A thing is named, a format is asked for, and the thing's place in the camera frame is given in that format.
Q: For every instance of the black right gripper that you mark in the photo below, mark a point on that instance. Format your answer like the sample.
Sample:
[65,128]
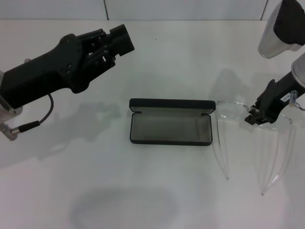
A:
[278,93]

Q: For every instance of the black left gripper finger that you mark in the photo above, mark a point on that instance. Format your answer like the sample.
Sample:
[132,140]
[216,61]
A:
[121,40]

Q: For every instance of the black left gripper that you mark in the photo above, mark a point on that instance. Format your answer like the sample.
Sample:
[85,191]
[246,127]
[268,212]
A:
[47,69]

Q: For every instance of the clear white glasses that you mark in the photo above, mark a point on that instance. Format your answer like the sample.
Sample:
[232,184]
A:
[236,103]

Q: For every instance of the black glasses case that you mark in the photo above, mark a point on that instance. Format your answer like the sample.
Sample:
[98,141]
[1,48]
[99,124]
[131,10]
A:
[166,126]

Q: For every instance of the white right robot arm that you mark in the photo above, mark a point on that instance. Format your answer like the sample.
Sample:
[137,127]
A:
[300,69]

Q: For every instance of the right gripper silver stud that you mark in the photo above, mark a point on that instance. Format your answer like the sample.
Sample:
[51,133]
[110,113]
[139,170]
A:
[293,99]

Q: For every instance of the gripper silver stud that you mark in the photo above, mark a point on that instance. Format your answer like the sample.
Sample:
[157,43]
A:
[293,99]
[27,60]

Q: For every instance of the left gripper silver stud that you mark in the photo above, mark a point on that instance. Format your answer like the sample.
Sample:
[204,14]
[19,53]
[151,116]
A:
[27,60]

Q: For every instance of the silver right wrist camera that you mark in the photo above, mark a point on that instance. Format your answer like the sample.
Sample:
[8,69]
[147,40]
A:
[283,23]

